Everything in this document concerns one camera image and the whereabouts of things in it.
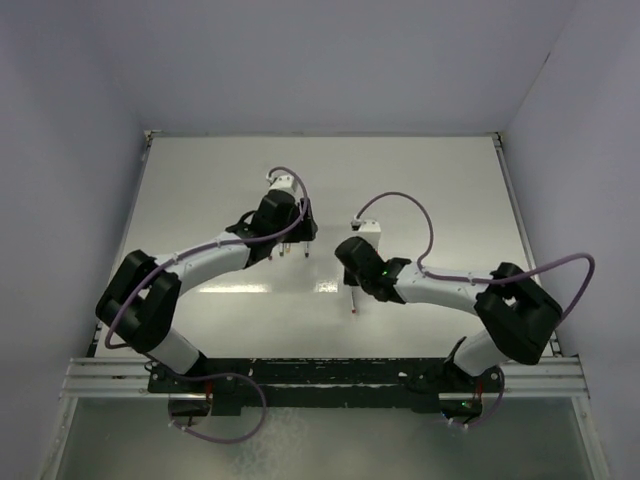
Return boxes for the silver pen red tip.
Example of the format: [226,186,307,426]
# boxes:
[349,286,357,314]

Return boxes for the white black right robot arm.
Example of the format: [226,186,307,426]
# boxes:
[334,236,562,391]

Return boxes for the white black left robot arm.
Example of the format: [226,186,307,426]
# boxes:
[95,189,318,392]

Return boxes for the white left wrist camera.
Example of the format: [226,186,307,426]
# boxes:
[267,173,299,197]

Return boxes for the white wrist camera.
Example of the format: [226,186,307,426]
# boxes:
[350,218,382,250]
[267,173,299,197]

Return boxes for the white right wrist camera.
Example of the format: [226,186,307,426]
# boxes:
[350,218,382,250]

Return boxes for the aluminium table edge rail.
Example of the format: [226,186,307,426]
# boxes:
[491,133,563,358]

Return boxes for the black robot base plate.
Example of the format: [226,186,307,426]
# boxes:
[147,358,504,418]

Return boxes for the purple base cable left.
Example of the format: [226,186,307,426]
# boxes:
[167,375,268,444]

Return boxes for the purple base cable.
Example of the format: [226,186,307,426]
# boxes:
[446,367,507,432]
[167,375,268,444]

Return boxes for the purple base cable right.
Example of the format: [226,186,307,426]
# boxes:
[446,367,507,432]

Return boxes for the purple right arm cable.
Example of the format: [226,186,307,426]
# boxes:
[352,192,597,321]

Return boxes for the aluminium extrusion rail left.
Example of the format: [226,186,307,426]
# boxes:
[61,358,149,398]

